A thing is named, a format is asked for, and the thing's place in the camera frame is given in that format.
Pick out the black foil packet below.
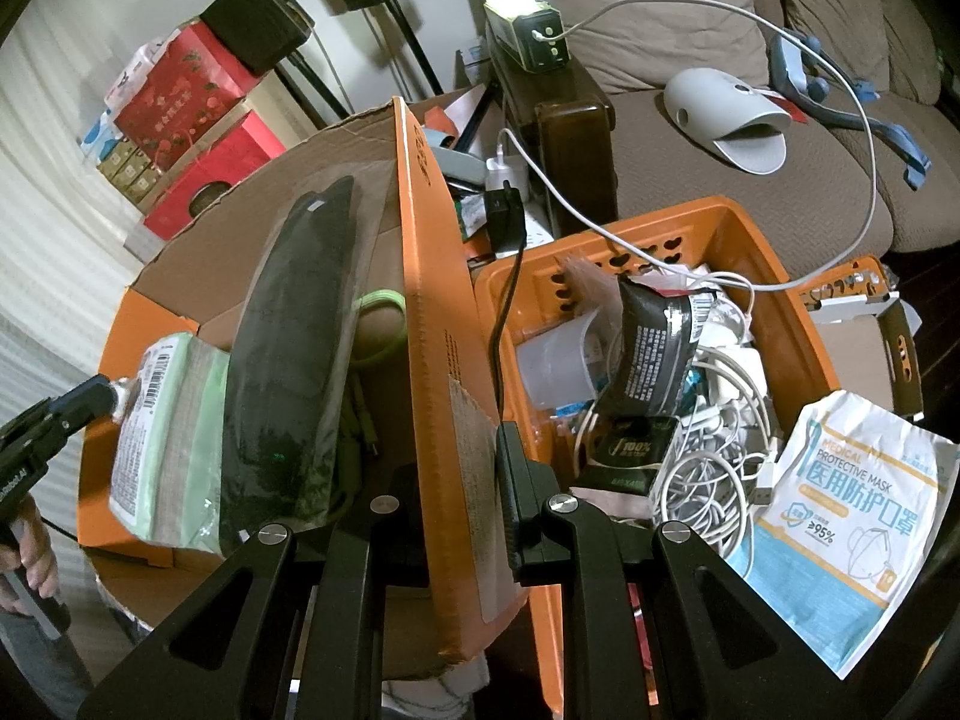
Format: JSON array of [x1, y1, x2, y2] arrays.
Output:
[[604, 274, 721, 421]]

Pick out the black item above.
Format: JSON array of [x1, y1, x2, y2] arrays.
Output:
[[221, 175, 361, 533]]

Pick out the black charger with cable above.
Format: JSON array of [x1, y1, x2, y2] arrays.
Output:
[[480, 180, 530, 428]]

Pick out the tangle of white cables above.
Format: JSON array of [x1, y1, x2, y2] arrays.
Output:
[[574, 262, 785, 563]]

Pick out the white printed box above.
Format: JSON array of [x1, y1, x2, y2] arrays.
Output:
[[105, 26, 185, 110]]

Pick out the cluttered open cardboard box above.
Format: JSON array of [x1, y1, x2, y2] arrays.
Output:
[[405, 82, 500, 188]]

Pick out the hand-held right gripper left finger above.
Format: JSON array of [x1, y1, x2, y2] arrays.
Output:
[[79, 461, 436, 720]]

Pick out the long white cable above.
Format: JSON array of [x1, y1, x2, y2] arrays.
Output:
[[529, 0, 878, 293]]

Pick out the white face mask packet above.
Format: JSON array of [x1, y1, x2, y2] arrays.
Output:
[[742, 388, 960, 683]]

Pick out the dark wooden side table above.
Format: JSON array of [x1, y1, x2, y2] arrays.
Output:
[[487, 22, 620, 241]]

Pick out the stack of gold boxes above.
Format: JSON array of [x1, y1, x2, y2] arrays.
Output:
[[96, 136, 170, 215]]

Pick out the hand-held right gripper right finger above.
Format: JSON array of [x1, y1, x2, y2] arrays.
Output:
[[495, 424, 867, 720]]

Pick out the white rounded device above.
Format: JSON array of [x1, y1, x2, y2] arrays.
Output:
[[664, 67, 794, 175]]

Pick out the green braided cord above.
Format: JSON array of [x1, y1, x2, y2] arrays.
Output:
[[330, 286, 410, 518]]

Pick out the blue neckband device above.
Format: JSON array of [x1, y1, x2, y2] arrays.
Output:
[[769, 26, 935, 192]]

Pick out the red packet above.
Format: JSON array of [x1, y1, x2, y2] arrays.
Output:
[[761, 86, 811, 125]]

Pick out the blue and white packet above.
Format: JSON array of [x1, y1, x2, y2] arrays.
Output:
[[79, 112, 121, 162]]

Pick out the small black box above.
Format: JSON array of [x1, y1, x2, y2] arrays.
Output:
[[585, 412, 680, 496]]

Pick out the red patterned gift box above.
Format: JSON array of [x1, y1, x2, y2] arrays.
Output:
[[112, 21, 263, 158]]

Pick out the person's left hand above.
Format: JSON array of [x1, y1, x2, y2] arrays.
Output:
[[0, 499, 62, 616]]

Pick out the pale green packet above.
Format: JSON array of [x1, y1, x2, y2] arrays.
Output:
[[109, 334, 230, 552]]

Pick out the person's leg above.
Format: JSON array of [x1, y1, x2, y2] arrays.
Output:
[[0, 607, 98, 720]]

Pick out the black speaker stand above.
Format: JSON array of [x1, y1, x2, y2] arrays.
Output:
[[274, 60, 350, 121], [382, 0, 443, 102]]

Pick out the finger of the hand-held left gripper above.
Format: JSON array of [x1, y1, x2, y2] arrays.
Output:
[[41, 373, 125, 436]]

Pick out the clear plastic cup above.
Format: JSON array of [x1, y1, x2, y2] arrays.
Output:
[[514, 315, 623, 413]]

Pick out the red box with round window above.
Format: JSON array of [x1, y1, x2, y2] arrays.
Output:
[[142, 111, 290, 241]]

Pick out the brown sofa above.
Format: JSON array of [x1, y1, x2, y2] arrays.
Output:
[[457, 0, 960, 256]]

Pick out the orange cardboard box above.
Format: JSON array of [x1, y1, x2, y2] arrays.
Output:
[[75, 96, 530, 680]]

